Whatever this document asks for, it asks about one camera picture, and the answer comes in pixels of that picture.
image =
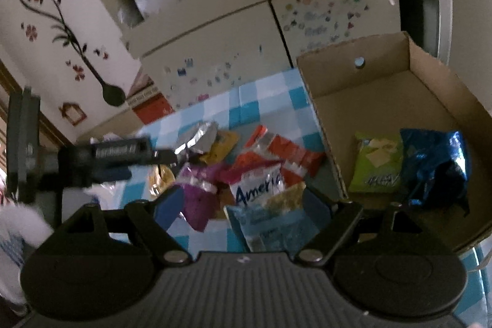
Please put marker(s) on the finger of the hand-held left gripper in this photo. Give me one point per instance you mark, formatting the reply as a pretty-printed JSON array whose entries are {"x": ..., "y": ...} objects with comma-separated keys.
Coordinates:
[{"x": 173, "y": 156}]

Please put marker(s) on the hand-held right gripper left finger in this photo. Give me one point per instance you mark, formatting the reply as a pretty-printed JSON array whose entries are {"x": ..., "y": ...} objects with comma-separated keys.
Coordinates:
[{"x": 169, "y": 209}]

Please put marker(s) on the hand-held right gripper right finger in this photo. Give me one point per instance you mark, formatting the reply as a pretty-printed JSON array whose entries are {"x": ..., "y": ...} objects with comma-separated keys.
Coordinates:
[{"x": 317, "y": 211}]

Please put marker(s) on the silver foil snack packet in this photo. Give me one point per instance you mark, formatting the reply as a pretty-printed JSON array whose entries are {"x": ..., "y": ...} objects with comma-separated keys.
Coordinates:
[{"x": 200, "y": 136}]

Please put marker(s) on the yellow snack packet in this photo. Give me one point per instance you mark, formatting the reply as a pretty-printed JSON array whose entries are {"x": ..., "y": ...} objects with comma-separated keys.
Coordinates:
[{"x": 223, "y": 145}]

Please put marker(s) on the red white snack packet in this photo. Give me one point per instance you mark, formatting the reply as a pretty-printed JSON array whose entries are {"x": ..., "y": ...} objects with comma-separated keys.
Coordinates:
[
  {"x": 240, "y": 168},
  {"x": 296, "y": 155}
]

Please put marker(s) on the brown cardboard box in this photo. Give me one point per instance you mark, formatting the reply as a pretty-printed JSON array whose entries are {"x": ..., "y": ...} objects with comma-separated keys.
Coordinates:
[{"x": 384, "y": 105}]

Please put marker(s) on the person's left forearm fluffy sleeve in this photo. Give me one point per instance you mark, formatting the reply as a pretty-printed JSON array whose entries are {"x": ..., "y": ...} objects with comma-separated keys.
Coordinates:
[{"x": 23, "y": 226}]

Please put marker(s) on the gold round snack packet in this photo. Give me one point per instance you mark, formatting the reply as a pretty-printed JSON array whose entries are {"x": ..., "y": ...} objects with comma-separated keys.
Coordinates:
[{"x": 163, "y": 178}]

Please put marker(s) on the magenta snack packet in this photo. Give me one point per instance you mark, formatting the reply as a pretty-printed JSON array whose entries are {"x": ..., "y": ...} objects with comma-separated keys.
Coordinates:
[{"x": 200, "y": 201}]

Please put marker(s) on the white plastic bag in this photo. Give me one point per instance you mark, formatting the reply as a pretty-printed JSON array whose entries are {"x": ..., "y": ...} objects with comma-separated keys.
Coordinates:
[{"x": 98, "y": 195}]

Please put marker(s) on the light blue snack packet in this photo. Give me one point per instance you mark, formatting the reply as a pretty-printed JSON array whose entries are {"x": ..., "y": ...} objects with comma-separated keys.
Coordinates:
[{"x": 269, "y": 228}]

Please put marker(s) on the red white carton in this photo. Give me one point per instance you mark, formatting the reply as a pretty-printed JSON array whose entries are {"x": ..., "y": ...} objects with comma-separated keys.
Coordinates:
[{"x": 152, "y": 107}]

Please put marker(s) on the white snack packet blue lettering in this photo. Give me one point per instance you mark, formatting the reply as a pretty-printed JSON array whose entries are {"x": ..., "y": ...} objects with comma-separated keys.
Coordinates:
[{"x": 253, "y": 189}]

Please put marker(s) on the green snack packet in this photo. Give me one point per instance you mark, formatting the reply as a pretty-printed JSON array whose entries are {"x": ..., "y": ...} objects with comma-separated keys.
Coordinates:
[{"x": 374, "y": 166}]

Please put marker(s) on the blue white checked tablecloth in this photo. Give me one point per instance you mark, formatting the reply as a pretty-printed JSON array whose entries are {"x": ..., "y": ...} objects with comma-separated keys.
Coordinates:
[{"x": 265, "y": 101}]

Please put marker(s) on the white cabinet with stickers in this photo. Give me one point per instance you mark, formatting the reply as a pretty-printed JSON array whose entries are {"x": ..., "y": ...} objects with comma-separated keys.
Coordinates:
[{"x": 215, "y": 39}]

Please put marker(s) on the dark blue snack packet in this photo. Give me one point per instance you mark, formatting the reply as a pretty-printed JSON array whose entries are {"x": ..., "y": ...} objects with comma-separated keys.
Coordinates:
[{"x": 434, "y": 166}]

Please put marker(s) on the round metal button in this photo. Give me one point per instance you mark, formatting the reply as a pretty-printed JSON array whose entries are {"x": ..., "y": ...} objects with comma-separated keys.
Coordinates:
[{"x": 360, "y": 63}]

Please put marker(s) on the house shaped wall sticker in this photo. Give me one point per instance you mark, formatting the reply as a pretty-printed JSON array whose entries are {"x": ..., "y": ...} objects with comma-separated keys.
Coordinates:
[{"x": 72, "y": 113}]

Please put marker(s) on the flower wall sticker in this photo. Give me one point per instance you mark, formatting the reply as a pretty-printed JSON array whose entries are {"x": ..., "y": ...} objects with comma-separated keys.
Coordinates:
[{"x": 63, "y": 24}]

